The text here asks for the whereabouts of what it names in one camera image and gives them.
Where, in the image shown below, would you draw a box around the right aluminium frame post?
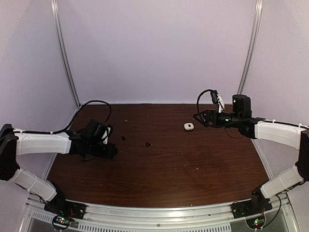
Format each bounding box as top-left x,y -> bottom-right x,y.
237,0 -> 263,94

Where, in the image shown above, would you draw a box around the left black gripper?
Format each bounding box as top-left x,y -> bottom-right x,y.
87,140 -> 117,160

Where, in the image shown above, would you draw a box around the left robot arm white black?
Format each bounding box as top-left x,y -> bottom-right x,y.
0,119 -> 118,215

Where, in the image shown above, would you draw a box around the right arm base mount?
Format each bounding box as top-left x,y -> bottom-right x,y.
230,188 -> 272,218

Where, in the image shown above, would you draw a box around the left aluminium frame post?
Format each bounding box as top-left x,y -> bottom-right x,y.
50,0 -> 81,108

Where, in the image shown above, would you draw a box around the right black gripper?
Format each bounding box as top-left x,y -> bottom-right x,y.
193,109 -> 241,128

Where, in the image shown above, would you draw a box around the front aluminium rail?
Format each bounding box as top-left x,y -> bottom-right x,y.
24,193 -> 293,232

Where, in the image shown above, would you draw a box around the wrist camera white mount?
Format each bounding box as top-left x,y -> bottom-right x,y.
101,125 -> 113,144
211,90 -> 225,113

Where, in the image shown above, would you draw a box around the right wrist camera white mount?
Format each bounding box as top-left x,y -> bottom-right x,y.
211,90 -> 225,113

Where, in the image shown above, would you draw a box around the white charging case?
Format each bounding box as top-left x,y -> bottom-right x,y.
183,122 -> 194,131

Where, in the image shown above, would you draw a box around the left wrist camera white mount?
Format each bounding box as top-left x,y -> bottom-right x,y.
101,125 -> 113,144

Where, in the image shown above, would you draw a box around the circuit board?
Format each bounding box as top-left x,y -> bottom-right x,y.
246,216 -> 265,230
52,216 -> 71,230

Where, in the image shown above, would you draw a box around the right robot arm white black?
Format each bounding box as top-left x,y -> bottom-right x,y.
193,90 -> 309,214

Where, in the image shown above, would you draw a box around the aluminium frame post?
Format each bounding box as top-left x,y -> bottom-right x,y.
237,0 -> 263,94
50,0 -> 81,108

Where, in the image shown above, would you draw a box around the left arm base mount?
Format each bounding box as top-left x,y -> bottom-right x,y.
41,186 -> 86,219

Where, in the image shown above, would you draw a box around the right circuit board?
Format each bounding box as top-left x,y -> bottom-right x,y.
246,216 -> 265,230

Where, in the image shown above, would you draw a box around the black braided cable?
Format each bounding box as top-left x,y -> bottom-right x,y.
21,101 -> 112,135
197,89 -> 215,113

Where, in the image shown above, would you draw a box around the right black braided cable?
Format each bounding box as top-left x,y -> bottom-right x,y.
197,89 -> 215,113

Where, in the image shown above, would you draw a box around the left circuit board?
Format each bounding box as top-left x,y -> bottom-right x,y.
52,216 -> 71,230

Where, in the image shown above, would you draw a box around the left black braided cable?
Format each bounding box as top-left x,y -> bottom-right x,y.
21,101 -> 112,135

